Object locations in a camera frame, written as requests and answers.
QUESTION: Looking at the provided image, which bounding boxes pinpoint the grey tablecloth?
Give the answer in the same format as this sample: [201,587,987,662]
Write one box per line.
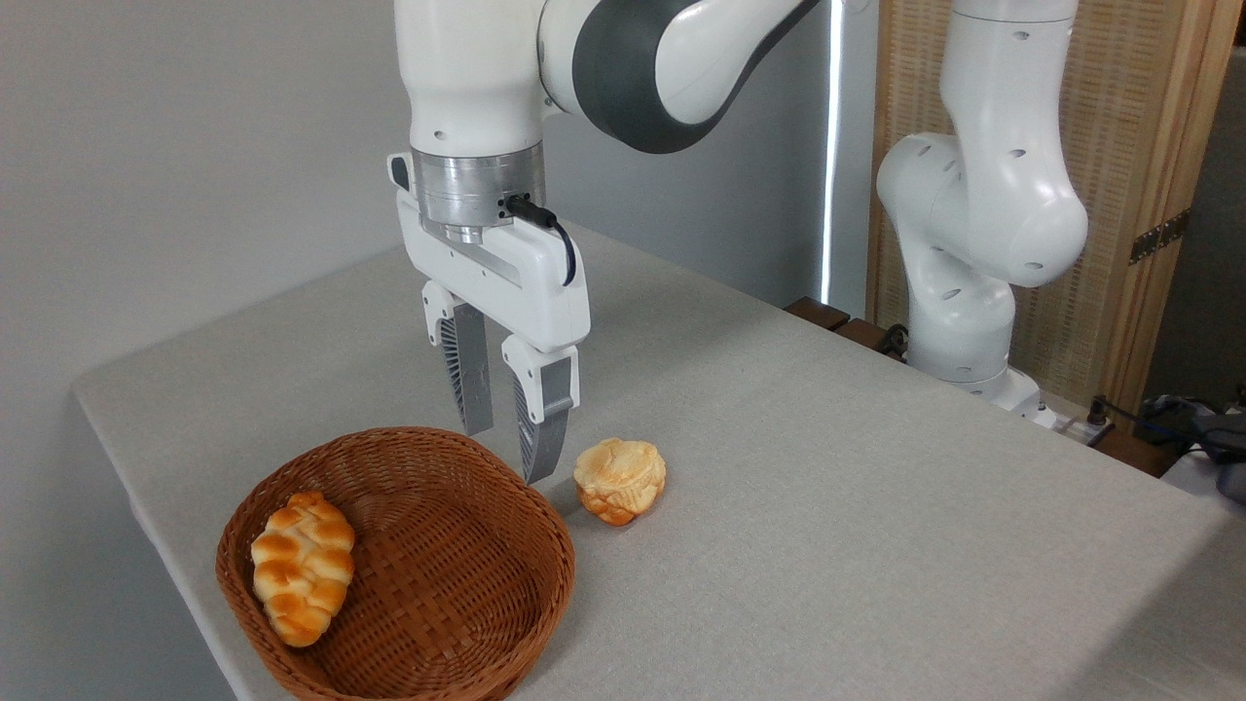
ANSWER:
[73,222,1246,701]

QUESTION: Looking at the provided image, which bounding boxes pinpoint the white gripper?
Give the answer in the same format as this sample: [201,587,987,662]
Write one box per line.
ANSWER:
[394,185,592,486]

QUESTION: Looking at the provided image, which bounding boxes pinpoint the black grey device pile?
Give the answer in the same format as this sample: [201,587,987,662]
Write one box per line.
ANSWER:
[1134,387,1246,504]

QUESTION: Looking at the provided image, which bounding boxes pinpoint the wooden rattan folding screen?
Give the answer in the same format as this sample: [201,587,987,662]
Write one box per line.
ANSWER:
[866,0,1246,415]

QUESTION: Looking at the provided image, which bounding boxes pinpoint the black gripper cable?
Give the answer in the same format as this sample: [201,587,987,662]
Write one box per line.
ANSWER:
[501,195,577,288]

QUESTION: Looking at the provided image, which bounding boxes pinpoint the brown wicker basket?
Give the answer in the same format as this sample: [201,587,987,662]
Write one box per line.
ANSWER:
[215,426,576,701]

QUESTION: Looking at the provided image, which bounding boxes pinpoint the dark wooden block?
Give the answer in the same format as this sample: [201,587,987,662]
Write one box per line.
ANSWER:
[1090,428,1181,479]
[785,297,851,332]
[835,318,908,363]

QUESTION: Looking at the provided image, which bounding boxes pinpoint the black plug with cable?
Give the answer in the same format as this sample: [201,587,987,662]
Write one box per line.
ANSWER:
[1083,394,1169,434]

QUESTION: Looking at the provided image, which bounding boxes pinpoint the dark metal screen hinge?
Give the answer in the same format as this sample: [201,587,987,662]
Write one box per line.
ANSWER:
[1129,209,1191,266]

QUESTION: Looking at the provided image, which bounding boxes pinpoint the braided bread loaf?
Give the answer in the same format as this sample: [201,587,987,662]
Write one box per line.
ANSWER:
[250,492,356,648]

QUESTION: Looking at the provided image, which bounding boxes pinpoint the round bread roll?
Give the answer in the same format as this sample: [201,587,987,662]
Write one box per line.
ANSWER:
[573,438,668,527]

